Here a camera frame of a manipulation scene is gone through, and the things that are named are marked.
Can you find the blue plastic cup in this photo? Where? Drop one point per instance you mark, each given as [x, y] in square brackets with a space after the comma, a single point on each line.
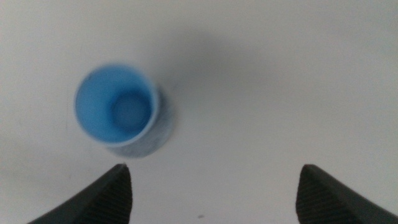
[105, 105]

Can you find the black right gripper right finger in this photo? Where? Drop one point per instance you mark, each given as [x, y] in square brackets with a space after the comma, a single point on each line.
[326, 202]

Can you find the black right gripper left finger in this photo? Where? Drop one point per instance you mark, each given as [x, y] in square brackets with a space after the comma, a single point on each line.
[102, 199]

